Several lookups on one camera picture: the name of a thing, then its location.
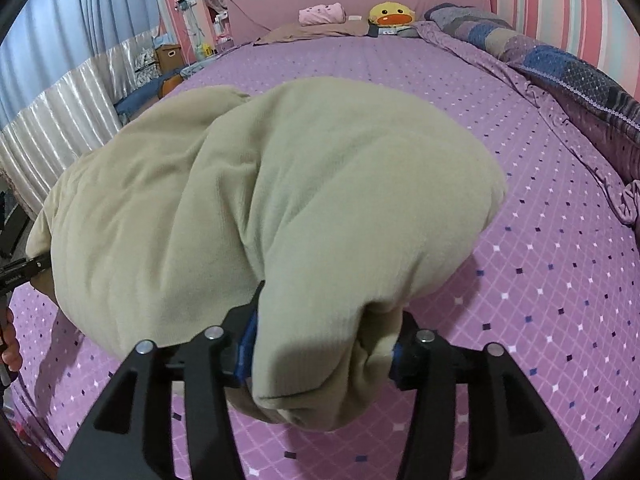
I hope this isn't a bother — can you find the blue purple patchwork quilt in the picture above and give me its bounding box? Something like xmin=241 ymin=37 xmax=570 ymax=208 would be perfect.
xmin=415 ymin=4 xmax=640 ymax=226

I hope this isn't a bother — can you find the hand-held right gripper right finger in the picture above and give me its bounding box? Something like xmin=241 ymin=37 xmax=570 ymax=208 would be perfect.
xmin=387 ymin=310 xmax=585 ymax=480

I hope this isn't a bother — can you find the bed with purple dotted sheet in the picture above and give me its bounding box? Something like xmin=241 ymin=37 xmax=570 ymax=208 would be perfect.
xmin=10 ymin=22 xmax=640 ymax=480

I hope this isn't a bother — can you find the brown pillow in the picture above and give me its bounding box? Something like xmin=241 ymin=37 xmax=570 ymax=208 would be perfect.
xmin=255 ymin=21 xmax=371 ymax=46

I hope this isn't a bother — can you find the folded pink cloth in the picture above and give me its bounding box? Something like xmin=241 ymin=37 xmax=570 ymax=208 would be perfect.
xmin=299 ymin=3 xmax=347 ymax=26

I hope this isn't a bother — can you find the yellow duck plush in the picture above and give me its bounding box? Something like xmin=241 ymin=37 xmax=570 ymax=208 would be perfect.
xmin=369 ymin=2 xmax=416 ymax=29

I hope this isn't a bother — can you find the cardboard box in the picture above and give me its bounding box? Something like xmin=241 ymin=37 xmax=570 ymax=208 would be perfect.
xmin=154 ymin=44 xmax=182 ymax=72

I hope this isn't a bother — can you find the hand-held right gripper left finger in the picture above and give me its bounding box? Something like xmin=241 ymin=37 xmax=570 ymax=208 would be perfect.
xmin=57 ymin=280 xmax=266 ymax=480

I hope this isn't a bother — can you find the silver pleated curtain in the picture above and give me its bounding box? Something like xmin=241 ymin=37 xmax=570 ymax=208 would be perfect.
xmin=0 ymin=30 xmax=166 ymax=221

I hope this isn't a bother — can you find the beige fleece coat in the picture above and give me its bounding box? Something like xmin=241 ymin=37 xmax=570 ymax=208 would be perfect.
xmin=25 ymin=77 xmax=510 ymax=432

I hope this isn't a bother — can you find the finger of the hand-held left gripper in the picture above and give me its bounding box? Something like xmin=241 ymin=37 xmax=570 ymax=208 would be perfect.
xmin=22 ymin=254 xmax=53 ymax=277

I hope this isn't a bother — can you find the cluttered pink shelf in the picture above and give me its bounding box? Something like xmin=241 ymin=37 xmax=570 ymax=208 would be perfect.
xmin=212 ymin=7 xmax=237 ymax=55

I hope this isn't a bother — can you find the grey pillow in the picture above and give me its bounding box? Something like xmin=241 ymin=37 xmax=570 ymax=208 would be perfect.
xmin=367 ymin=25 xmax=420 ymax=39

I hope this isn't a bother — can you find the person's left hand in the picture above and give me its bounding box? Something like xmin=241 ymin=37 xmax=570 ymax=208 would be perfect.
xmin=0 ymin=306 xmax=24 ymax=375

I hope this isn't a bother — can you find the blue curtain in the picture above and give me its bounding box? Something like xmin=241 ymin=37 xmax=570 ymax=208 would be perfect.
xmin=0 ymin=0 xmax=166 ymax=126

